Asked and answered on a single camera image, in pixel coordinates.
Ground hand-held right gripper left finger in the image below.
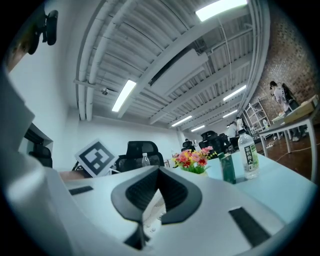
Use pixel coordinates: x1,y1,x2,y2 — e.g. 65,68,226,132
111,165,160,251

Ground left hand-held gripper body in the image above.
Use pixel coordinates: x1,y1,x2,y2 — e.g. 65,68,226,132
71,138,121,179

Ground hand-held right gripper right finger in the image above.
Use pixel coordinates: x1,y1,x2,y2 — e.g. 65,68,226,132
158,165,203,225

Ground person's left forearm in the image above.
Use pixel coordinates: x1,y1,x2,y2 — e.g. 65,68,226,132
58,170,91,181

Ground white desk telephone base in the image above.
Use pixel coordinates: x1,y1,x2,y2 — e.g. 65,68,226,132
143,191,167,235

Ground potted artificial flowers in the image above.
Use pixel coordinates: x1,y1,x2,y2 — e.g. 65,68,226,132
171,145,217,175

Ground black mesh office chair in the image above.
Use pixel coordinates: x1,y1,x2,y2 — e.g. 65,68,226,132
198,130,232,155
116,140,166,174
28,144,54,169
181,140,195,152

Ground green drink can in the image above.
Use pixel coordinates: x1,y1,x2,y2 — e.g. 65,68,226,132
217,152,237,185

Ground clear bottle with pale label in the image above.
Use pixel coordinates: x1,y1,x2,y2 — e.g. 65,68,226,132
237,129,261,180

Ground person's white shirt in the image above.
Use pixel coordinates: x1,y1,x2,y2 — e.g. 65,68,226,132
0,67,36,161

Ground white metal shelf rack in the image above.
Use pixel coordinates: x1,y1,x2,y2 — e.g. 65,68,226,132
241,99,270,131

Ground ceiling air conditioner unit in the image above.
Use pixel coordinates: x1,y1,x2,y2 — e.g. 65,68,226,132
148,48,210,94

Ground person's head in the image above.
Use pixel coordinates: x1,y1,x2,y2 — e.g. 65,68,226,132
4,32,36,74

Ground white table with grey legs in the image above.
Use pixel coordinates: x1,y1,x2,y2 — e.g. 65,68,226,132
258,103,320,183

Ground flat cardboard box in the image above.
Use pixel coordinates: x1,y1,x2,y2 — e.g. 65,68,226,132
270,94,320,125

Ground white floor cable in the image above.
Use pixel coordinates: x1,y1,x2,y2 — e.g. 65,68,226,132
267,142,315,162

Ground black head-mounted camera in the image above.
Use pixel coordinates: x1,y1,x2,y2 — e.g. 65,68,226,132
40,9,60,47

